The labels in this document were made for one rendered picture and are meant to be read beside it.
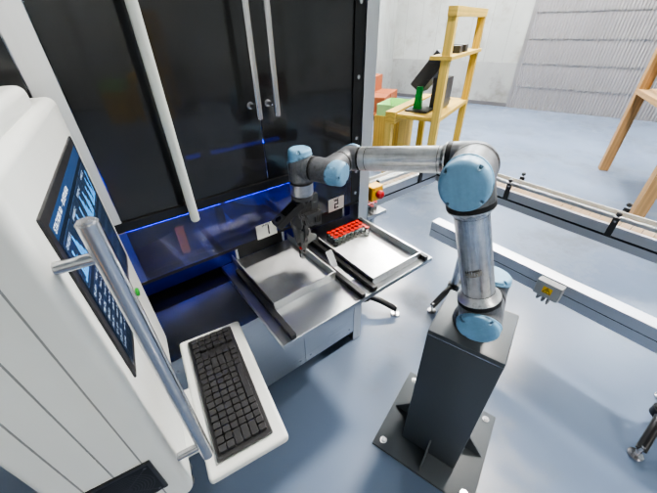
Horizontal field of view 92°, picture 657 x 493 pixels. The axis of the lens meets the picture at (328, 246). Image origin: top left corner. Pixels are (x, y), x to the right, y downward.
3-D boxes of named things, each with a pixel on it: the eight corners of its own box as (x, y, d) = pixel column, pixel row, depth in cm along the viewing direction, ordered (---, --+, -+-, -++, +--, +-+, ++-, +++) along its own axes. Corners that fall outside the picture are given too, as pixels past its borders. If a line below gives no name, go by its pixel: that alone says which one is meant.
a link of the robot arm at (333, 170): (356, 154, 95) (324, 149, 100) (337, 166, 88) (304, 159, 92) (355, 178, 100) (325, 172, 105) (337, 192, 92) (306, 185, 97)
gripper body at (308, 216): (322, 225, 111) (321, 194, 105) (301, 233, 107) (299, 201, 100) (309, 216, 116) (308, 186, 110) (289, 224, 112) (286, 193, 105)
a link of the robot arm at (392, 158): (507, 131, 82) (342, 136, 107) (503, 142, 75) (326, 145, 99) (502, 174, 88) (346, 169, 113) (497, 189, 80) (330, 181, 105)
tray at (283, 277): (233, 261, 128) (231, 254, 126) (287, 239, 141) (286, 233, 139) (275, 310, 106) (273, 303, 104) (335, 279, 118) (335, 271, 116)
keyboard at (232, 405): (188, 344, 104) (186, 339, 103) (230, 328, 110) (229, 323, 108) (218, 464, 75) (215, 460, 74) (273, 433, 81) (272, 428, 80)
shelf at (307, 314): (222, 270, 127) (221, 266, 125) (354, 215, 161) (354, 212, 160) (284, 349, 95) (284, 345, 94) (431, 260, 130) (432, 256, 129)
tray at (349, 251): (318, 244, 137) (317, 237, 135) (362, 224, 150) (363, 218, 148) (372, 286, 115) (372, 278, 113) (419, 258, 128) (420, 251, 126)
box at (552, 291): (532, 291, 172) (538, 278, 167) (536, 287, 175) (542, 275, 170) (555, 303, 164) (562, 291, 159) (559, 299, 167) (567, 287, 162)
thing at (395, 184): (354, 217, 164) (355, 189, 155) (335, 206, 174) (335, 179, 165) (437, 182, 197) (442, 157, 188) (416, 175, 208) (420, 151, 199)
